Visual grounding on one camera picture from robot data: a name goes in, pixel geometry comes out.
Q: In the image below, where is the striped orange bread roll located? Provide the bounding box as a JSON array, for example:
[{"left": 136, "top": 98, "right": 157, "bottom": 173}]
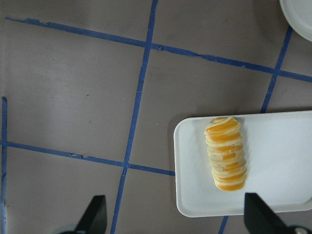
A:
[{"left": 204, "top": 116, "right": 247, "bottom": 192}]

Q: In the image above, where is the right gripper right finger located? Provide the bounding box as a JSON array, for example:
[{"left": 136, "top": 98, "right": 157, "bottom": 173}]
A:
[{"left": 244, "top": 193, "right": 312, "bottom": 234}]

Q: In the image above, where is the white rectangular tray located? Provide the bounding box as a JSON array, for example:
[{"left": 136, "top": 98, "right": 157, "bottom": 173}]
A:
[{"left": 174, "top": 111, "right": 312, "bottom": 217}]

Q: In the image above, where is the cream round plate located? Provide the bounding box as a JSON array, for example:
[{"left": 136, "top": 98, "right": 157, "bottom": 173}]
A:
[{"left": 279, "top": 0, "right": 312, "bottom": 41}]

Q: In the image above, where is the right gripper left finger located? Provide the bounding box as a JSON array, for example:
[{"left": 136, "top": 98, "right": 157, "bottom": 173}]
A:
[{"left": 60, "top": 195, "right": 107, "bottom": 234}]

